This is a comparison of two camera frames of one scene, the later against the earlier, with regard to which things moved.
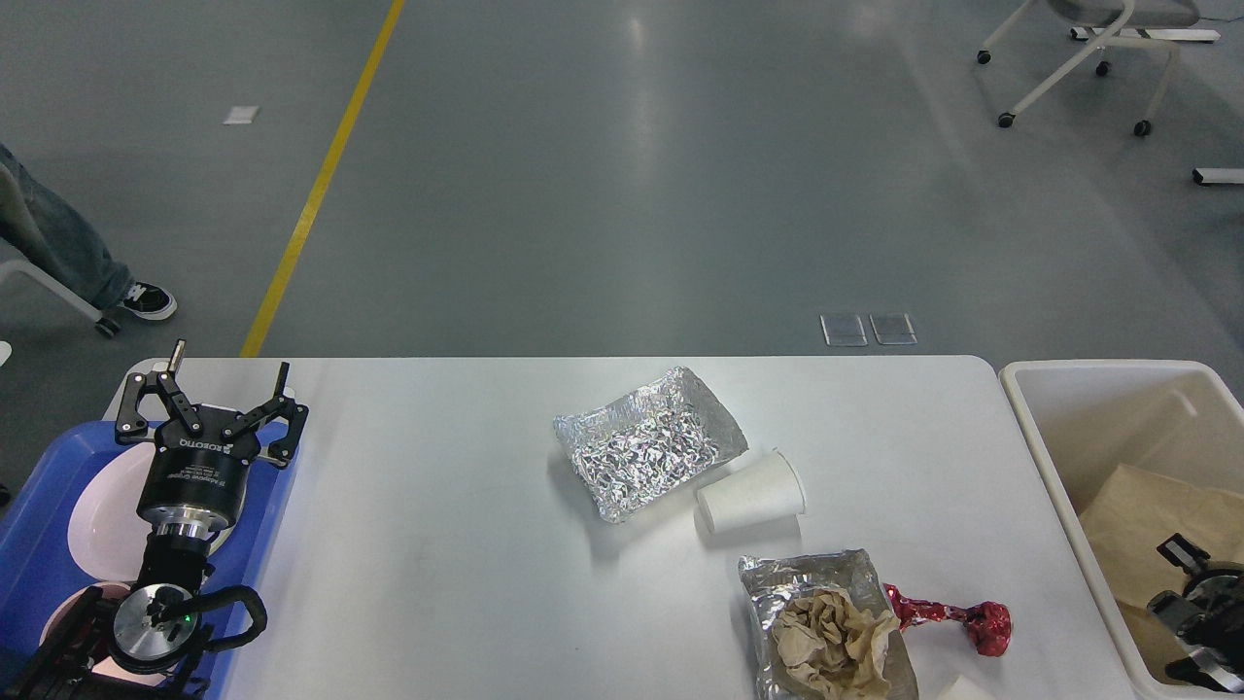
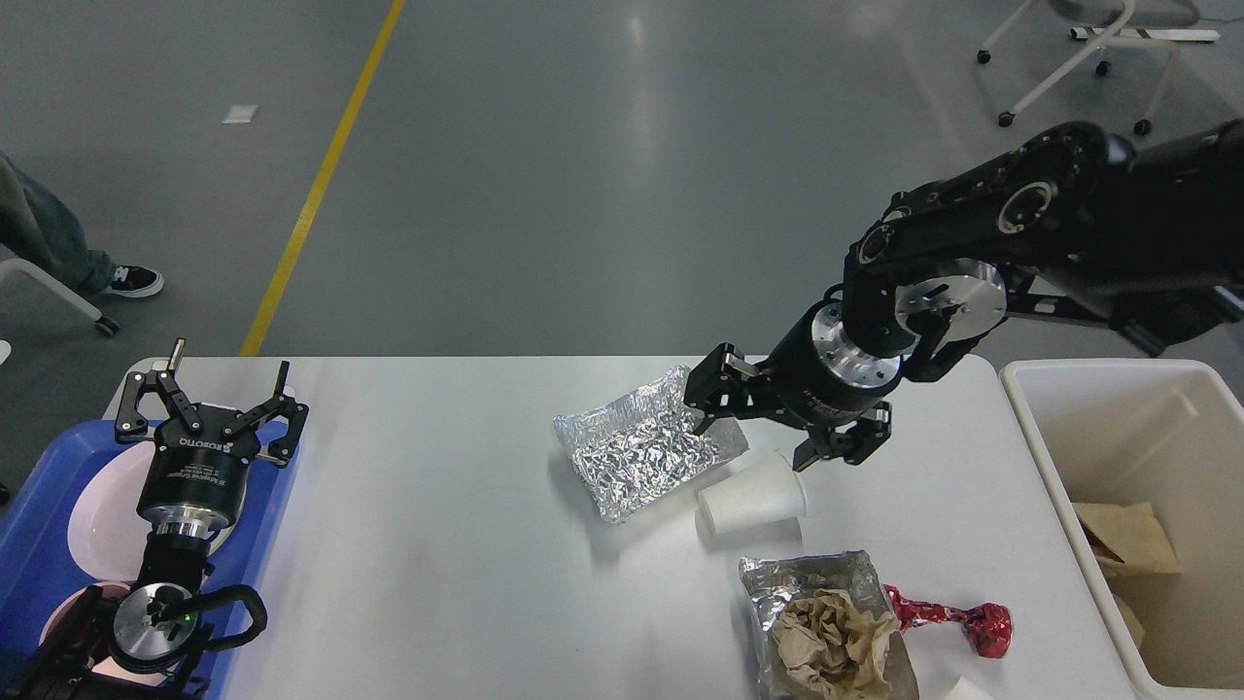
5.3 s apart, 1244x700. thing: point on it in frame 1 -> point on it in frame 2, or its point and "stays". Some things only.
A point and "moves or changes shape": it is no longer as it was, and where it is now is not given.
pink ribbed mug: (100, 631) stays
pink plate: (107, 537) stays
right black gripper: (1208, 617) -> (817, 376)
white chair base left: (62, 293) stays
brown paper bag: (1132, 512) moves or changes shape
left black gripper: (197, 483) stays
